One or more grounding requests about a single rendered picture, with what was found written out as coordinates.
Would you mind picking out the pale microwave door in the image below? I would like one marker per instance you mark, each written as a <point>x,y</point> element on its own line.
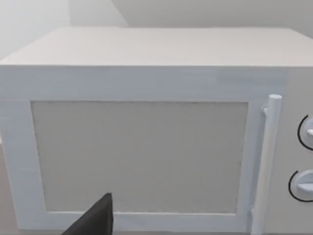
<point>139,156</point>

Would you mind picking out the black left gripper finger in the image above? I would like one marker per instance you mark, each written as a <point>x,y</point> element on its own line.
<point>97,218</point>

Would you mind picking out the pale microwave oven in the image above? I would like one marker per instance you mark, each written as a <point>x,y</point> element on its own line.
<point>156,49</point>

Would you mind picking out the pale microwave knob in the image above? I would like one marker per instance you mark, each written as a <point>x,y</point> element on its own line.
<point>308,132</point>
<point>304,184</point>

